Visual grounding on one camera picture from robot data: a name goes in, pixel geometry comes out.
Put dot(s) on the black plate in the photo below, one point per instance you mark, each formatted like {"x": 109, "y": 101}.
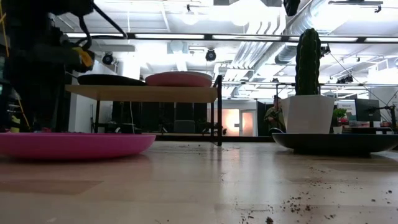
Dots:
{"x": 109, "y": 80}

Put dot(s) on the magenta plate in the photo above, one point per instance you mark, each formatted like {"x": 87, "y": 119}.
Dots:
{"x": 71, "y": 146}

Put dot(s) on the light pink plate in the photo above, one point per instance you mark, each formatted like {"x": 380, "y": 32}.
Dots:
{"x": 178, "y": 81}

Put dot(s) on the dark teal plate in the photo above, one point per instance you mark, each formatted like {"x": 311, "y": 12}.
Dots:
{"x": 339, "y": 144}

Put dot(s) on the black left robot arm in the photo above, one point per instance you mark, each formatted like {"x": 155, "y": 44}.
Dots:
{"x": 34, "y": 81}

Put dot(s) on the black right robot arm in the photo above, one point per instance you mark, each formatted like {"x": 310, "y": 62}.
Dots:
{"x": 291, "y": 7}

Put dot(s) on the wooden shelf with black legs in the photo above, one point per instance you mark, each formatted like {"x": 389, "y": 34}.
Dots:
{"x": 140, "y": 93}

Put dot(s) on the black ceiling spotlight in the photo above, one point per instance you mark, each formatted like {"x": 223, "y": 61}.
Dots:
{"x": 108, "y": 58}
{"x": 210, "y": 55}

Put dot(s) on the grey armchair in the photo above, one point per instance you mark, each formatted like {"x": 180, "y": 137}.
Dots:
{"x": 184, "y": 126}

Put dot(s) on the long ceiling light bar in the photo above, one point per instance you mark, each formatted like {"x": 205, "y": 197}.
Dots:
{"x": 208, "y": 36}

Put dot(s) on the person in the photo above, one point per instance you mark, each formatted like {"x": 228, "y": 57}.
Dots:
{"x": 275, "y": 117}

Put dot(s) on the green cactus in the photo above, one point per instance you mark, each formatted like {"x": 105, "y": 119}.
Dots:
{"x": 308, "y": 62}

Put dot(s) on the white hexagonal plant pot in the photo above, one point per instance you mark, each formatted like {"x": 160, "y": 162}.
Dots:
{"x": 308, "y": 115}

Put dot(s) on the small green potted plant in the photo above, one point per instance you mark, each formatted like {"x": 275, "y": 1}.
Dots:
{"x": 339, "y": 113}

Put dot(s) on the black office monitor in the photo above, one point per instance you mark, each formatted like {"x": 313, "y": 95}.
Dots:
{"x": 367, "y": 109}

